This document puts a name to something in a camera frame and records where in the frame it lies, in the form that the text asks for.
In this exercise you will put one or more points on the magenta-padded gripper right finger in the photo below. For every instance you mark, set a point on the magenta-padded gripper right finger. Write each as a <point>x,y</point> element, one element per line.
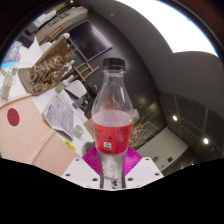
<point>141,171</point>

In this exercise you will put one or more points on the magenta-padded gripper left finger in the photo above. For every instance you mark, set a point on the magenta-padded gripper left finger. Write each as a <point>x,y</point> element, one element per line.
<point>83,171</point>

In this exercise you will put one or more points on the clear bottle with red label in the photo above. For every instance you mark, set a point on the clear bottle with red label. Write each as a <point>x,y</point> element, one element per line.
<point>111,133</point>

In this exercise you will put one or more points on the small yellow tag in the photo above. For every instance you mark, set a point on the small yellow tag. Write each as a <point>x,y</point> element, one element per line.
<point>70,145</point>

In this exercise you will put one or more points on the small glass jar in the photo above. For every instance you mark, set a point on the small glass jar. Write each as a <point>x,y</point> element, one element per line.
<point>78,131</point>

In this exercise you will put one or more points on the brown cardboard box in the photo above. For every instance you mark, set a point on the brown cardboard box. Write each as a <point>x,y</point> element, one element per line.
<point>89,127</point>

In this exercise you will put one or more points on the crumpled newspaper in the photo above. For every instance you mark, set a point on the crumpled newspaper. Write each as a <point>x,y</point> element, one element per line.
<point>60,115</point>

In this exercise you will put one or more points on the light plywood board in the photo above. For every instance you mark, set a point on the light plywood board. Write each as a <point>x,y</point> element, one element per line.
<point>30,140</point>

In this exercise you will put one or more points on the round ceiling downlight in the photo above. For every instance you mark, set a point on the round ceiling downlight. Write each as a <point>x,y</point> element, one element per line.
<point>205,140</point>
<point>174,118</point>

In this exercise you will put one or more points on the grey glass bottle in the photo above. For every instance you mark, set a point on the grey glass bottle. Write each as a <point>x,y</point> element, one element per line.
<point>80,102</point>

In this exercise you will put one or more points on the white plastic chair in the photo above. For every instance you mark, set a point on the white plastic chair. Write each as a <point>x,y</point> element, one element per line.
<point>77,88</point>

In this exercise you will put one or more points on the small spray bottle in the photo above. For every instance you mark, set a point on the small spray bottle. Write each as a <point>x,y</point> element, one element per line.
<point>61,86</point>

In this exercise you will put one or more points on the flat round red coaster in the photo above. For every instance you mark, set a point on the flat round red coaster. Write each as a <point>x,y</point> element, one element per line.
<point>13,117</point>

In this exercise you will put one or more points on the wooden easel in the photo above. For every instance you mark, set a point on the wooden easel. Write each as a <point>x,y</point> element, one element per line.
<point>83,70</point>

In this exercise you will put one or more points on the white plaster bust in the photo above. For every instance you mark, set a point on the white plaster bust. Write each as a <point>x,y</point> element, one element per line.
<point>69,65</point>

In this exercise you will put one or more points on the white mug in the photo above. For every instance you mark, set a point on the white mug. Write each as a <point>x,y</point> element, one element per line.
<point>6,85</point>

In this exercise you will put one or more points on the colourful book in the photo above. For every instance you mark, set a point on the colourful book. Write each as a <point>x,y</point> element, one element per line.
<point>11,55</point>

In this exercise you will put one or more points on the white cabinet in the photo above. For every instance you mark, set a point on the white cabinet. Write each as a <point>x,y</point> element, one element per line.
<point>61,21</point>

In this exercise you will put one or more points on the long white ceiling light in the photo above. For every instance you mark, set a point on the long white ceiling light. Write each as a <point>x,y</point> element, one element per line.
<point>173,23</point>

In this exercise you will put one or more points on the black wall screen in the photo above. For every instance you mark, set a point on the black wall screen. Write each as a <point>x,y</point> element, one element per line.
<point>88,40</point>

